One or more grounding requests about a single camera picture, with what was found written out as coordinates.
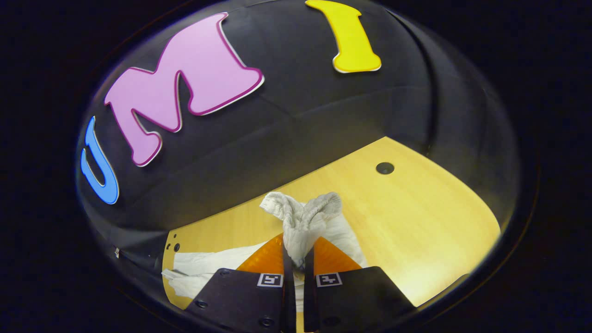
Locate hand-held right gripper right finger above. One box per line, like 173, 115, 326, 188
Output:
303, 237, 417, 333

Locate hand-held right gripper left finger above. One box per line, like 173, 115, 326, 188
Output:
185, 234, 296, 333

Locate white jeans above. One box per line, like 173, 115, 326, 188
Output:
161, 191, 368, 313

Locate black backdrop cloth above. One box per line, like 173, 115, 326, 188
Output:
76, 0, 521, 278

